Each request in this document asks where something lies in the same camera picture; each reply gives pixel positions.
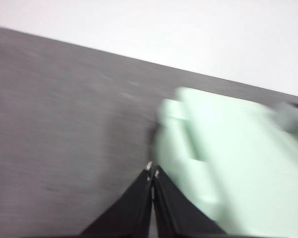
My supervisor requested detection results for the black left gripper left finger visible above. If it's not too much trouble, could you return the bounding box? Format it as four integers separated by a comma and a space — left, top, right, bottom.
79, 161, 154, 236

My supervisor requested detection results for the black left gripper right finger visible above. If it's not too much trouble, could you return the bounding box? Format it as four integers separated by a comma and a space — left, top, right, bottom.
152, 165, 228, 236

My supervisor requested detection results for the green griddle cover, silver handle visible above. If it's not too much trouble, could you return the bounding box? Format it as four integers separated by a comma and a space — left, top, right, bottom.
175, 86, 298, 238

